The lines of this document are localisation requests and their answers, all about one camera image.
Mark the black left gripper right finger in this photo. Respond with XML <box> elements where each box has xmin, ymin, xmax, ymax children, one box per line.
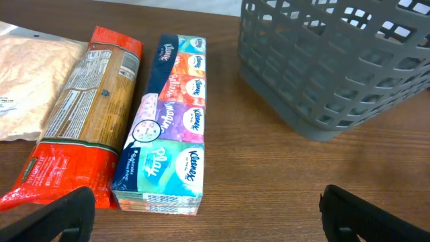
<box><xmin>319</xmin><ymin>184</ymin><xmax>429</xmax><ymax>242</ymax></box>

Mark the clear bag of brown grain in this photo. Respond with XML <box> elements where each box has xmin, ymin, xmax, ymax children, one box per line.
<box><xmin>1</xmin><ymin>22</ymin><xmax>87</xmax><ymax>141</ymax></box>

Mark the grey plastic basket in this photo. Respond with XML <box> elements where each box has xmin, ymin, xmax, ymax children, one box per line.
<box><xmin>238</xmin><ymin>0</ymin><xmax>429</xmax><ymax>141</ymax></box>

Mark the red spaghetti packet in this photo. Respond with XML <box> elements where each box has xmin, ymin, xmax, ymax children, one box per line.
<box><xmin>1</xmin><ymin>26</ymin><xmax>144</xmax><ymax>210</ymax></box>

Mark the colourful Kleenex tissue multipack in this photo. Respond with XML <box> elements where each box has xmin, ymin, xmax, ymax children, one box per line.
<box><xmin>111</xmin><ymin>34</ymin><xmax>207</xmax><ymax>215</ymax></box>

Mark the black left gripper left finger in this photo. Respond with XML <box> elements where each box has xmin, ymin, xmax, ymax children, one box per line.
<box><xmin>1</xmin><ymin>187</ymin><xmax>95</xmax><ymax>242</ymax></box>

